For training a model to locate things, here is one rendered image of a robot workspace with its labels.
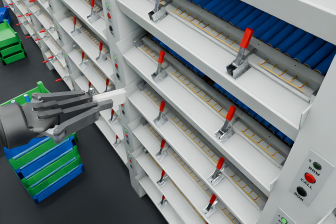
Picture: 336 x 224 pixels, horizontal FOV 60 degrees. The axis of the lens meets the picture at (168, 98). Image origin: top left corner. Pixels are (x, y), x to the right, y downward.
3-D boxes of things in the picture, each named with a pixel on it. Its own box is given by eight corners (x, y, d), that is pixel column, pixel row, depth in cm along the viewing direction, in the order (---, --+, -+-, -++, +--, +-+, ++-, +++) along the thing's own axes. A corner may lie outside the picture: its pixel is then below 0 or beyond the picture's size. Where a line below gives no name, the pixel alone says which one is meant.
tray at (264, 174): (270, 199, 62) (271, 184, 55) (126, 63, 98) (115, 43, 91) (332, 139, 66) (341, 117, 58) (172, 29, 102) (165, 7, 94)
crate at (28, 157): (14, 170, 133) (8, 160, 127) (-3, 145, 143) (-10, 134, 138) (73, 135, 148) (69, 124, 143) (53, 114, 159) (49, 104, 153)
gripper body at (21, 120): (-3, 130, 53) (48, 116, 58) (9, 161, 48) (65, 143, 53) (-11, 96, 49) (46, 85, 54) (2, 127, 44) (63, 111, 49)
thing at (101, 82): (124, 122, 129) (111, 105, 118) (71, 59, 165) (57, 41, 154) (159, 95, 133) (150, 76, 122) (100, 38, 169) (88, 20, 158)
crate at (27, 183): (26, 189, 143) (20, 180, 138) (9, 164, 154) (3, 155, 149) (79, 154, 159) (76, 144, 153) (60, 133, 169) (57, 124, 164)
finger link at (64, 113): (35, 112, 50) (38, 116, 49) (96, 97, 56) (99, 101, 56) (37, 128, 53) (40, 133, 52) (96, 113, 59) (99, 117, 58)
